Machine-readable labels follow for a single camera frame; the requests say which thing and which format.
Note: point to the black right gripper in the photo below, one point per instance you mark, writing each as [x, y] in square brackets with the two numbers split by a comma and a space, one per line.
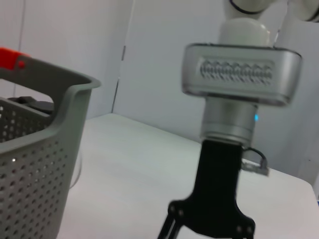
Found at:
[216, 186]

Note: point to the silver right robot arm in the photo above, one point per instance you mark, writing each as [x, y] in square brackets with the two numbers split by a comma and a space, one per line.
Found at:
[236, 74]

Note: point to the grey-green perforated storage bin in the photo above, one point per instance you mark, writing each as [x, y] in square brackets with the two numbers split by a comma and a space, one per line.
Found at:
[37, 174]

